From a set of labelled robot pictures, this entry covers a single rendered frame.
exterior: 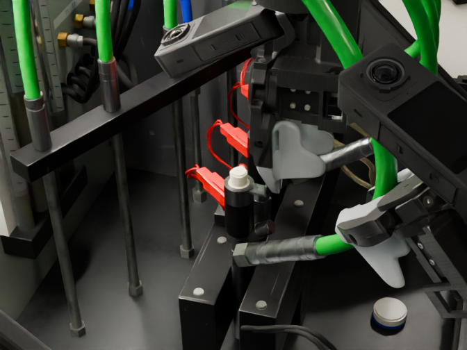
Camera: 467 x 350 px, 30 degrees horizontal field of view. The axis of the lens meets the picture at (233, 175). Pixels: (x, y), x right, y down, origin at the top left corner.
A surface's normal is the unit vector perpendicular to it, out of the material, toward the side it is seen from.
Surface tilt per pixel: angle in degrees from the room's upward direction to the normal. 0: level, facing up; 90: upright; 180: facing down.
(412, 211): 66
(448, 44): 0
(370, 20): 90
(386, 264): 101
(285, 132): 93
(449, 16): 0
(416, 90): 16
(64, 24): 90
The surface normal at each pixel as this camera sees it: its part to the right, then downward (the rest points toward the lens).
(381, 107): -0.07, -0.58
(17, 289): 0.96, 0.16
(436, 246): -0.77, 0.56
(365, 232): -0.68, 0.50
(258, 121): -0.28, 0.41
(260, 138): -0.28, 0.66
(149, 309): -0.02, -0.79
